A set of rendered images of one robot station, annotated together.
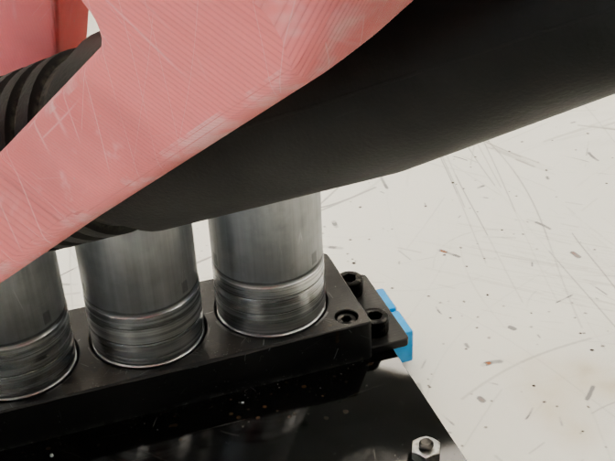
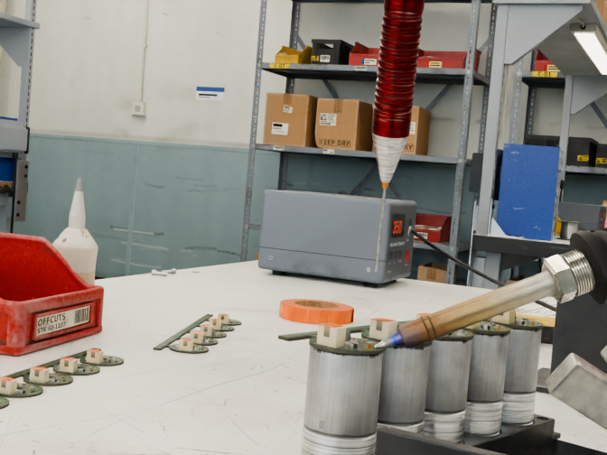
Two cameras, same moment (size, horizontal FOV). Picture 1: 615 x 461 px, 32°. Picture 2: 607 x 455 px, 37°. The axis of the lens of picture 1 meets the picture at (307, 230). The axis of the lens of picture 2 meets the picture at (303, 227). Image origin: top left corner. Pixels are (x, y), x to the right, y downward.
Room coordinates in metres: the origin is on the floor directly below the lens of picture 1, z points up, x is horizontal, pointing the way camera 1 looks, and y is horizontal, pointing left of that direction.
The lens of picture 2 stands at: (-0.08, 0.29, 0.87)
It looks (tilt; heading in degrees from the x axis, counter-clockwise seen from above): 3 degrees down; 329
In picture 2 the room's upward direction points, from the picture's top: 5 degrees clockwise
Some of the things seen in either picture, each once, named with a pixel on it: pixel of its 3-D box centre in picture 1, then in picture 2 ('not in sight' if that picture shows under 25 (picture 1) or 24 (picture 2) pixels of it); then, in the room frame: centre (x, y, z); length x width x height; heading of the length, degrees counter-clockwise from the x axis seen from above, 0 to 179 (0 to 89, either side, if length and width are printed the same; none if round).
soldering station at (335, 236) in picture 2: not in sight; (339, 236); (0.80, -0.30, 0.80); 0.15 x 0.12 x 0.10; 37
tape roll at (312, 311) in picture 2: not in sight; (316, 311); (0.54, -0.11, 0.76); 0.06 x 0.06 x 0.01
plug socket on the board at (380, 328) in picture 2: not in sight; (384, 329); (0.17, 0.10, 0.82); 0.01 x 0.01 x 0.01; 17
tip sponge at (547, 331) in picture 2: not in sight; (526, 326); (0.45, -0.26, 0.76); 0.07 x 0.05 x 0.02; 47
